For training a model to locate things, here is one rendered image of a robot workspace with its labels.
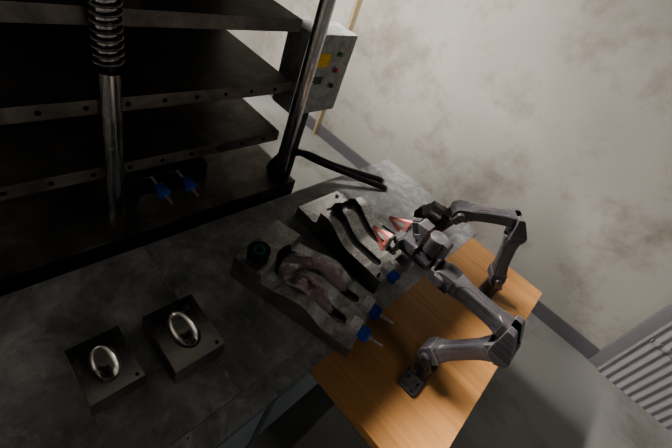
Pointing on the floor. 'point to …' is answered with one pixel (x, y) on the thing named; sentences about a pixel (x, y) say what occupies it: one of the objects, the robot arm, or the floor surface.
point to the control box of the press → (332, 55)
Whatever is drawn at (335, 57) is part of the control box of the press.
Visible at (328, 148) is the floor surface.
